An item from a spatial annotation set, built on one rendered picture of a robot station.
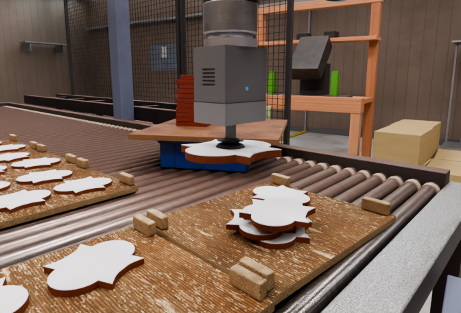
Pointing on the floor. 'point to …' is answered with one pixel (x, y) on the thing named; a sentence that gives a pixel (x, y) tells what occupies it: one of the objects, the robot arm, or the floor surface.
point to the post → (119, 42)
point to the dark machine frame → (106, 106)
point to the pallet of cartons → (416, 146)
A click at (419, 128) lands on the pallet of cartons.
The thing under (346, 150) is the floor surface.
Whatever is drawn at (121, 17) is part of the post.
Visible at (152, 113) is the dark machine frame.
